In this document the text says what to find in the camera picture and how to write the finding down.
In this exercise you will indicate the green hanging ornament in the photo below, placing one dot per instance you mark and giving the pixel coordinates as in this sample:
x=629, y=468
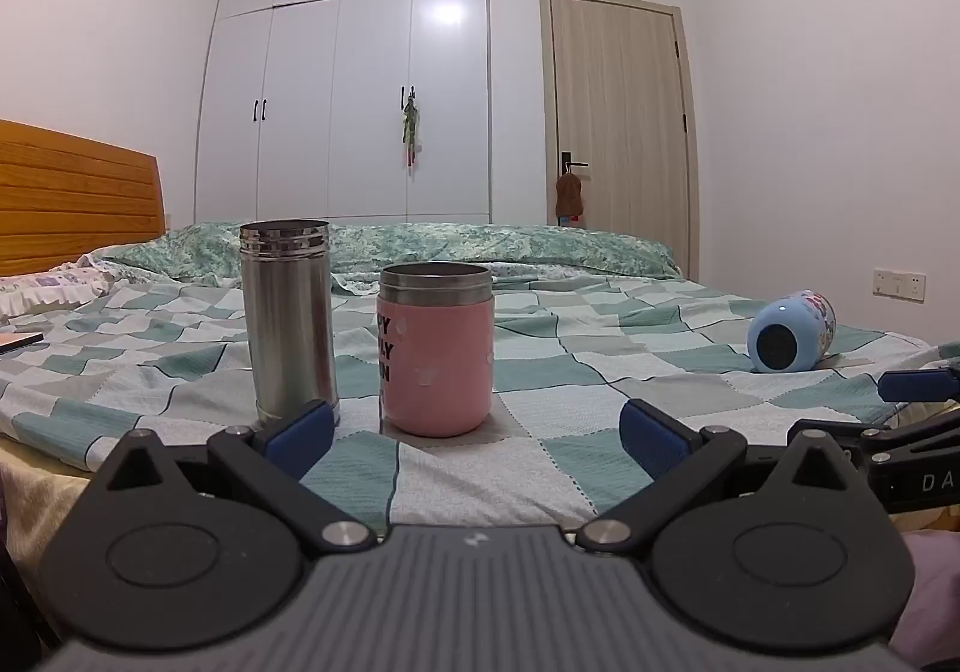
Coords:
x=409, y=128

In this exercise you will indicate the tall silver steel cup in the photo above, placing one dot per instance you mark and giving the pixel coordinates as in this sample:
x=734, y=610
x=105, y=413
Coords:
x=289, y=327

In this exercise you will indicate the yellow bed sheet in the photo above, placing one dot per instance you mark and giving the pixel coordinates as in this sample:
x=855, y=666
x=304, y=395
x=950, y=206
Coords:
x=37, y=492

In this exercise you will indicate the green checkered blanket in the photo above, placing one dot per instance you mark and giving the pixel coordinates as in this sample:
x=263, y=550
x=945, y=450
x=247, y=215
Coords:
x=570, y=357

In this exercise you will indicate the green floral pillow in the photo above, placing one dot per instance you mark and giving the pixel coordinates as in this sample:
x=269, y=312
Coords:
x=525, y=248

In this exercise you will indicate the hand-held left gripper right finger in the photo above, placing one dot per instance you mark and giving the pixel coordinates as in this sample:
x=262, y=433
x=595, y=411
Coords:
x=651, y=438

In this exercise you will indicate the white wardrobe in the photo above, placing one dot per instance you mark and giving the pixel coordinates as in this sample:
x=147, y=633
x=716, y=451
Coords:
x=337, y=79

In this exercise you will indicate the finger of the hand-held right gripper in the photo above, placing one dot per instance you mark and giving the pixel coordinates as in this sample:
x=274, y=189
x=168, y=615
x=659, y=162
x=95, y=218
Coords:
x=851, y=431
x=915, y=385

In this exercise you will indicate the floral frilled pillow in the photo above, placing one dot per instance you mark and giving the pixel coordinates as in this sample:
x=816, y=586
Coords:
x=45, y=288

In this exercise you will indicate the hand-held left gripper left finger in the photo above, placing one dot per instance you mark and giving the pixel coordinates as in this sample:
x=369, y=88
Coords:
x=300, y=438

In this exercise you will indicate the light purple cloth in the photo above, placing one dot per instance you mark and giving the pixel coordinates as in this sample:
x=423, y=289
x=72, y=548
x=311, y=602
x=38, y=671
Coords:
x=934, y=589

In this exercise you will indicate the brown hanging pouch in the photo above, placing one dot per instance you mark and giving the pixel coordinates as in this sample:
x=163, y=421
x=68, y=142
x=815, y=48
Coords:
x=568, y=196

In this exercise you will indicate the pink steel cup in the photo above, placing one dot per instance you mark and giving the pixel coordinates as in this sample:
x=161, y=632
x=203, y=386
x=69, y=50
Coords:
x=439, y=372

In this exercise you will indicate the white wall socket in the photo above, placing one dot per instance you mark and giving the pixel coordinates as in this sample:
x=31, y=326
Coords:
x=898, y=284

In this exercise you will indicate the blue printed cup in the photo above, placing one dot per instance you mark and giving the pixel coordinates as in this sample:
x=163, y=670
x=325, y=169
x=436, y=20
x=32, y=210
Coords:
x=787, y=334

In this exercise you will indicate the wooden bed headboard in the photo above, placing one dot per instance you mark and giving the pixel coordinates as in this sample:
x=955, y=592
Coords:
x=71, y=199

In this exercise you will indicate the light wooden door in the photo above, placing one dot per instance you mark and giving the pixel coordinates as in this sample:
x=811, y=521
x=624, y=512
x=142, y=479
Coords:
x=619, y=132

